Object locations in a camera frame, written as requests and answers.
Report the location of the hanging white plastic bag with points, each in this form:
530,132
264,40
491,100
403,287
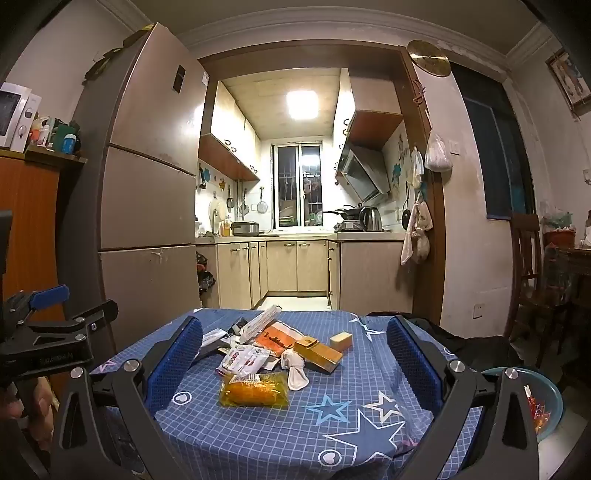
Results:
437,154

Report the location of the white grey packet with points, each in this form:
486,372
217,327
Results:
212,337

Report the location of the framed wall picture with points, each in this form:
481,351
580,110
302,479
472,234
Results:
570,78

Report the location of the person's left hand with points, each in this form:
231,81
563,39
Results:
44,404

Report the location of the pile of snack packets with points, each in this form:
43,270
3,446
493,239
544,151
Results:
538,410

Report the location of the orange wooden cabinet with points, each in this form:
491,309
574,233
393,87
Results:
27,207

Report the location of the dark window curtain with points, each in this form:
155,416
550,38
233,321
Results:
494,147

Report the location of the square ceiling light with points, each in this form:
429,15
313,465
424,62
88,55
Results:
302,105

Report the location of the white microwave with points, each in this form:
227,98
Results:
11,117

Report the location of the round cutting board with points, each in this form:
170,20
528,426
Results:
217,214

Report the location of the gas stove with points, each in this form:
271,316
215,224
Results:
348,226

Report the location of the beige wall cabinets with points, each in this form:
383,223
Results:
364,110
226,134

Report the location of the teal plastic basin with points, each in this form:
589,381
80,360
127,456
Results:
554,401

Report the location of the steel kettle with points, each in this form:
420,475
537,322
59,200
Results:
371,219

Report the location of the blue checked star tablecloth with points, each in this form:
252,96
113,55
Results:
277,438

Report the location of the gold round wall clock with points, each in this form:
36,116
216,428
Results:
429,57

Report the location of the gold box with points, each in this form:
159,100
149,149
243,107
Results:
318,355

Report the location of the beige base cabinets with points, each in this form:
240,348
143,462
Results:
369,272

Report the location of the barred kitchen window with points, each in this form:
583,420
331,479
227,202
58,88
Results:
295,184

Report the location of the hanging metal strainer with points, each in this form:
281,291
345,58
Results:
262,206

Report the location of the green container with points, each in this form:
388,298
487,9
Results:
62,131

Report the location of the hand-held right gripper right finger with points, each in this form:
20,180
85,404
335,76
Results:
413,367

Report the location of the small yellow box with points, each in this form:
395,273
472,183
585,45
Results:
340,340

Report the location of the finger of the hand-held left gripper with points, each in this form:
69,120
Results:
48,296
87,318

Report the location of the long narrow carton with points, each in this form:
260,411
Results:
261,323

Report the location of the beige refrigerator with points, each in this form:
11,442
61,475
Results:
147,184

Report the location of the dark wooden dining table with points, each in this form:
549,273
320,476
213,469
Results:
572,272

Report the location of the white wall socket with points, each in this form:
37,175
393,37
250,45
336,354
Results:
479,310

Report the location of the wooden chair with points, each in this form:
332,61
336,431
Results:
526,258

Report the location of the yellow corn packet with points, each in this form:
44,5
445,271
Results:
254,392

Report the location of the hanging cloth bags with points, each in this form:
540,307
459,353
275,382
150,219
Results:
418,230

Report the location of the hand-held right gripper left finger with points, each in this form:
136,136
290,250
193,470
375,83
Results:
175,367

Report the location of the white pink snack packet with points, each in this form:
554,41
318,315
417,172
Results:
242,360

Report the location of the small black object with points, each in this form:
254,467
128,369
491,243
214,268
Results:
238,326

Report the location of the white bottle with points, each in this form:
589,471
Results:
43,134

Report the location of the black frying pan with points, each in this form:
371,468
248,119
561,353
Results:
348,212

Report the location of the black bag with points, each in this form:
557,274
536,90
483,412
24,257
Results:
205,279

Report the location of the white knotted cloth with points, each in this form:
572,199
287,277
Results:
295,374

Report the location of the white light switch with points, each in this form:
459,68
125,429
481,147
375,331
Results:
455,147

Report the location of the steel range hood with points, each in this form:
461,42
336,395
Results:
362,173

